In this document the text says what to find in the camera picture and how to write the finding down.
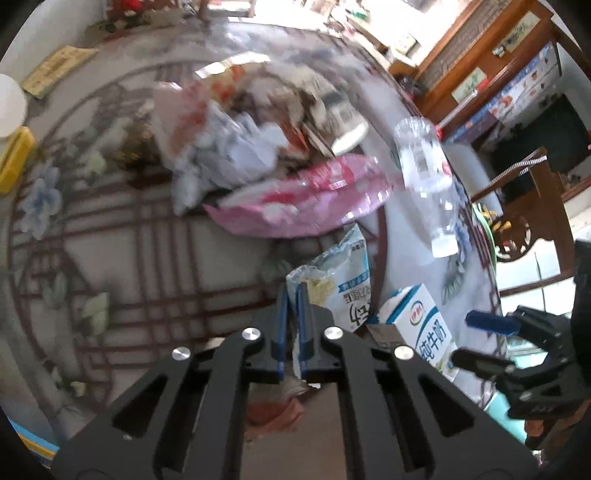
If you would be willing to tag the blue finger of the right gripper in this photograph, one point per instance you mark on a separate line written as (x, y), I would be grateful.
(491, 323)
(478, 363)

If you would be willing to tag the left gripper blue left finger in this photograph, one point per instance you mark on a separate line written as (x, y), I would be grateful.
(278, 336)

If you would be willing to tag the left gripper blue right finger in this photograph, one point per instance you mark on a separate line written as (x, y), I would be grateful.
(306, 328)

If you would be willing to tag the blue white milk powder bag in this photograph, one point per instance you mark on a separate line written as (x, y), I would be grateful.
(338, 280)

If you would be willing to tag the blue white milk carton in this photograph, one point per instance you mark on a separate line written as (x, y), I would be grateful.
(410, 316)

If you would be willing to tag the pink foil snack bag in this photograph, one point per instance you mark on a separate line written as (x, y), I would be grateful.
(313, 202)

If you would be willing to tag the clear plastic water bottle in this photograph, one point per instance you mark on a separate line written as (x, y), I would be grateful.
(428, 176)

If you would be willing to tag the red brown paper wad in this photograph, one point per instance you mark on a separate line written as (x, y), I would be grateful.
(315, 116)

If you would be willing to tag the white blue plastic bag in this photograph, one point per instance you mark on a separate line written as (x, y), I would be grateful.
(228, 153)

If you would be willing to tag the patterned tablecloth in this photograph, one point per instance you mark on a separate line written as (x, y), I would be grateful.
(99, 279)

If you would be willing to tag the colourful printed cardboard box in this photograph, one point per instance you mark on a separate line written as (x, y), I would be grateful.
(518, 99)

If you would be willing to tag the blue yellow box edge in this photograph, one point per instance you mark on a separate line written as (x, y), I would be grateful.
(45, 451)

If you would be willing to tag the wooden cabinet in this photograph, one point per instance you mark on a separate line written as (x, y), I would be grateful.
(485, 48)

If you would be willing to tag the yellow rectangular holder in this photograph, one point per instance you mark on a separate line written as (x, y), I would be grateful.
(15, 152)

